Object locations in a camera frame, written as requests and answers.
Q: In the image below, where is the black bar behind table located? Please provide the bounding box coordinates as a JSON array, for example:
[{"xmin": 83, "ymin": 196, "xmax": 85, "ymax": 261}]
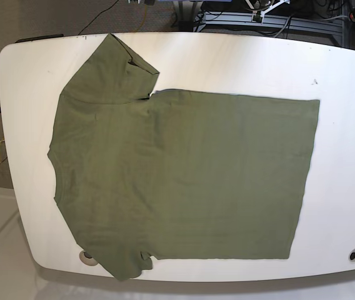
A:
[{"xmin": 15, "ymin": 34, "xmax": 64, "ymax": 43}]

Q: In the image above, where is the grey metal table leg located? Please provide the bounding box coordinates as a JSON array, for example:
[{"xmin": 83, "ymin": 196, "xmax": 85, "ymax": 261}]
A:
[{"xmin": 172, "ymin": 1, "xmax": 203, "ymax": 32}]

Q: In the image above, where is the olive green T-shirt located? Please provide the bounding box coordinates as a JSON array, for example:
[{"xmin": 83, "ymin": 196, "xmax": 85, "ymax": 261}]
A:
[{"xmin": 47, "ymin": 35, "xmax": 320, "ymax": 280}]

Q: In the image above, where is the aluminium frame rail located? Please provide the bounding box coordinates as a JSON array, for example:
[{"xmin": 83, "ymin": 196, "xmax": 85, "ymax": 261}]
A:
[{"xmin": 199, "ymin": 11, "xmax": 350, "ymax": 48}]

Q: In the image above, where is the left table cable grommet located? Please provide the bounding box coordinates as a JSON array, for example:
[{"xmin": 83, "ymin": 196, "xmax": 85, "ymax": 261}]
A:
[{"xmin": 79, "ymin": 251, "xmax": 98, "ymax": 266}]

